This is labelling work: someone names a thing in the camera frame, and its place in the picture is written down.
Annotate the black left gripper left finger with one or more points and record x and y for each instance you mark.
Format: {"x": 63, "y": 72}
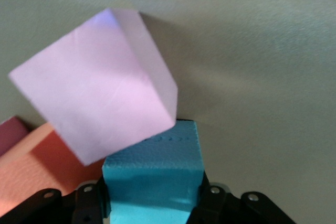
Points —
{"x": 52, "y": 208}

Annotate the pink foam block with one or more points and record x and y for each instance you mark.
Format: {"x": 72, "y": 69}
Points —
{"x": 97, "y": 85}
{"x": 10, "y": 133}

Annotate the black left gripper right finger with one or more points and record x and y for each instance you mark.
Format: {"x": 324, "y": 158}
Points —
{"x": 231, "y": 208}

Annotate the light blue foam block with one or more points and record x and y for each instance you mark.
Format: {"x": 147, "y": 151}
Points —
{"x": 152, "y": 176}

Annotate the orange foam block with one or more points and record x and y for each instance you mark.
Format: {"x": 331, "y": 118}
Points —
{"x": 31, "y": 169}

